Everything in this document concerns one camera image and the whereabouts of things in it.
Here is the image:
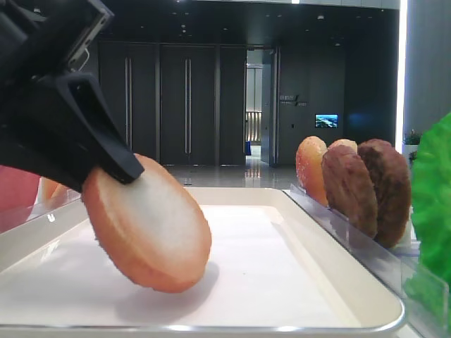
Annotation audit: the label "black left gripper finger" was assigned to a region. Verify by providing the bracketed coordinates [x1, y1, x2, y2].
[1, 87, 95, 192]

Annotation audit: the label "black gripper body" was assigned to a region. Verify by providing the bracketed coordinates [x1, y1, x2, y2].
[1, 1, 114, 127]

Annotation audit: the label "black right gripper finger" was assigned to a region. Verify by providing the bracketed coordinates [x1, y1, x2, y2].
[54, 72, 144, 184]

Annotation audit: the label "bun bottom slice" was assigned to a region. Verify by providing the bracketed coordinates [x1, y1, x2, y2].
[82, 154, 212, 293]

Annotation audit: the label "orange cheese slice upright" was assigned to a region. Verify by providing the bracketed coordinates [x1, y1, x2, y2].
[41, 177, 63, 201]

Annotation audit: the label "red tomato slice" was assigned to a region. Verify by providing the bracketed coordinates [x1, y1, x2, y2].
[1, 165, 40, 232]

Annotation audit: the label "orange cheese slice leaning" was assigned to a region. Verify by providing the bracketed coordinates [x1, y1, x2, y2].
[50, 183, 68, 199]

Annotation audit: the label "brown meat patty front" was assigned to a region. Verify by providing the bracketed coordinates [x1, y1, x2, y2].
[321, 145, 378, 239]

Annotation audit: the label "brown meat patty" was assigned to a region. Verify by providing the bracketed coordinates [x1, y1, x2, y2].
[321, 145, 378, 239]
[357, 139, 412, 249]

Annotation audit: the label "brown meat patty rear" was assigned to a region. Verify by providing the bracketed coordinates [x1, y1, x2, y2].
[357, 139, 412, 249]

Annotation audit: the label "green lettuce leaf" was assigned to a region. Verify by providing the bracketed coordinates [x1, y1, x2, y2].
[407, 114, 450, 325]

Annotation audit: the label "clear acrylic rack left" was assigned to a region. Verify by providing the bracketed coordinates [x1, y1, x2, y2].
[1, 189, 80, 233]

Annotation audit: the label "clear acrylic rack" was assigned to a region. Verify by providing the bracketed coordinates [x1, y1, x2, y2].
[1, 189, 80, 233]
[288, 184, 450, 337]

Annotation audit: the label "dark double door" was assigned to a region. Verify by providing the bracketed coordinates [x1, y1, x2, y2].
[94, 42, 246, 165]

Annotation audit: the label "sesame bun top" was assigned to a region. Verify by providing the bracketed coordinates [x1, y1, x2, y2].
[295, 136, 328, 206]

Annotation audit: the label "white rectangular tray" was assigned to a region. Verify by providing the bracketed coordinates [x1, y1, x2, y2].
[1, 188, 405, 337]

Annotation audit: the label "tan bun slice behind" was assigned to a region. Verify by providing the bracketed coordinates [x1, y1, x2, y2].
[328, 139, 358, 153]

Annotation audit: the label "potted green plant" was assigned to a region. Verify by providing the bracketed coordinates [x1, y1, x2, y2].
[402, 130, 421, 165]

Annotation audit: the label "clear acrylic rack right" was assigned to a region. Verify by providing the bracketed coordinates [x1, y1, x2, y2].
[288, 184, 450, 337]

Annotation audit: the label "wall display screen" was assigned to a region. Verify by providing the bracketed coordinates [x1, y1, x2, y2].
[315, 114, 338, 129]

